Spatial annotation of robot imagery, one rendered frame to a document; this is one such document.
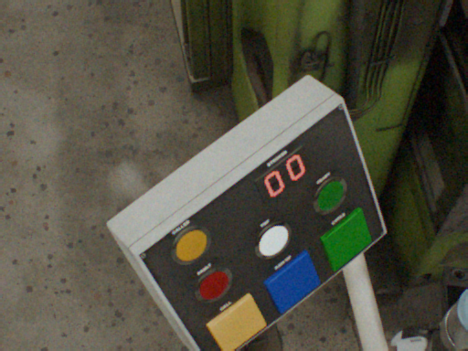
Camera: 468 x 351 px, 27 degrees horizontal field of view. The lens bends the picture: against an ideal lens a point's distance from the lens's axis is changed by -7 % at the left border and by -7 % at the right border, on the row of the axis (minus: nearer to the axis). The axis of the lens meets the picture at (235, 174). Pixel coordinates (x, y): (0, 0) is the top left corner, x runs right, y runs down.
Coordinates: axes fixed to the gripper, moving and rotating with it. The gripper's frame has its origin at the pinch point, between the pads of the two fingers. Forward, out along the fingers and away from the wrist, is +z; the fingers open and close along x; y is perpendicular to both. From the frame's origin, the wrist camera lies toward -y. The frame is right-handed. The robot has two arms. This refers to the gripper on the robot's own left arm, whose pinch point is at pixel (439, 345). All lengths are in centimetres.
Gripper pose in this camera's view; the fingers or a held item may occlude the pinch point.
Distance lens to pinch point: 152.1
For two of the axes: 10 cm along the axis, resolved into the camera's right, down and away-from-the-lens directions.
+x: 9.9, 1.5, -0.6
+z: 0.0, 3.5, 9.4
